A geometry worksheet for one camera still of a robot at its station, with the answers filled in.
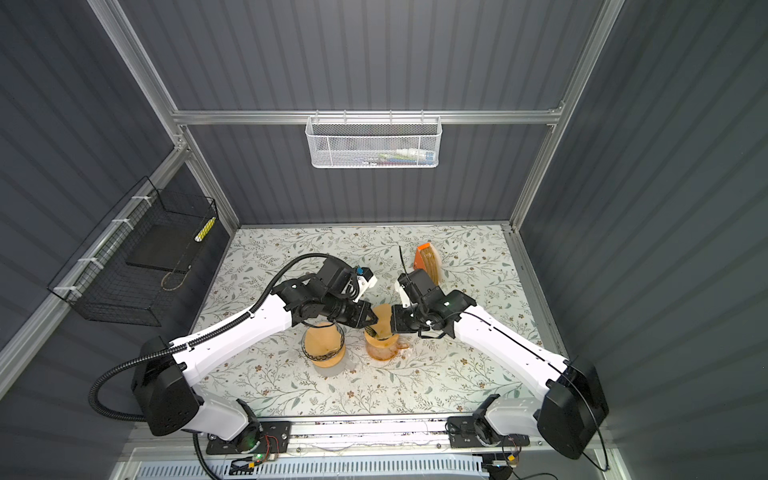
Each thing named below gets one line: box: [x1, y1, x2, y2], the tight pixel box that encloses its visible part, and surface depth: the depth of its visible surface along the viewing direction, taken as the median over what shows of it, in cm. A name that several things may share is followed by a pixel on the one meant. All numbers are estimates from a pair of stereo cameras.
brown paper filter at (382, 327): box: [371, 303, 393, 338], surface depth 77 cm
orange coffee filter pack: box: [413, 242, 443, 285], surface depth 101 cm
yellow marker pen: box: [194, 216, 216, 243], surface depth 83 cm
